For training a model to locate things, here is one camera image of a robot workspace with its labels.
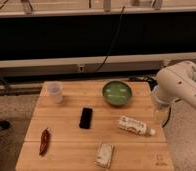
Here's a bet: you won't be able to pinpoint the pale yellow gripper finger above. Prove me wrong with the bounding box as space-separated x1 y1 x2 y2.
154 108 169 125

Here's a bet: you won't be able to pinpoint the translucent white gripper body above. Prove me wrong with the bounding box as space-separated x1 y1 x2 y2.
151 86 173 109

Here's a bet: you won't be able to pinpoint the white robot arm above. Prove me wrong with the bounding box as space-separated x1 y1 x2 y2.
151 61 196 126

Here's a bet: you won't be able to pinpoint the white ceramic cup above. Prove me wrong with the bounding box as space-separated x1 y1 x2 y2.
46 82 63 103

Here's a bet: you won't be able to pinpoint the white plastic bottle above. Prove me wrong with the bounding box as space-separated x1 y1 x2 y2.
118 116 156 136

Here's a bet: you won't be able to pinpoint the green bowl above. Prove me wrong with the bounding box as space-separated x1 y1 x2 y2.
102 80 133 106

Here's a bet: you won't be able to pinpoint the dried red chili pepper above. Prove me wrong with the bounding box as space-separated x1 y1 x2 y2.
39 129 50 155

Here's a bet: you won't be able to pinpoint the black object at left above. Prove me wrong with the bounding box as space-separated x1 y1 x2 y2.
0 120 10 129

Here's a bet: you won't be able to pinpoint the black floor cables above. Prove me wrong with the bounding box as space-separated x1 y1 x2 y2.
128 75 159 91

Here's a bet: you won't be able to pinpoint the black hanging cable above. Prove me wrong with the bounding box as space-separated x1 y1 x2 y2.
92 5 126 74

